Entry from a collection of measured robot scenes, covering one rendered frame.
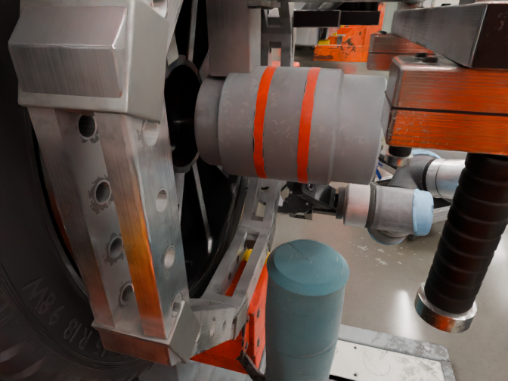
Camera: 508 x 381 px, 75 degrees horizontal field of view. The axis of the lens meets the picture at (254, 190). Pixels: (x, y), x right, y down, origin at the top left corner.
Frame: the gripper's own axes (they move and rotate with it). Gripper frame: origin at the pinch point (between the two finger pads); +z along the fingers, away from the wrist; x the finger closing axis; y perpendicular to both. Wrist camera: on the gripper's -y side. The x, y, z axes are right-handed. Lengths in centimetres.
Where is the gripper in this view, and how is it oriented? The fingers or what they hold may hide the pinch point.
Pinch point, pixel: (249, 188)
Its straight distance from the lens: 72.5
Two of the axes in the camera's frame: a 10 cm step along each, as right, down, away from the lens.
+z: -9.7, -1.2, 2.3
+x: 1.8, -9.4, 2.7
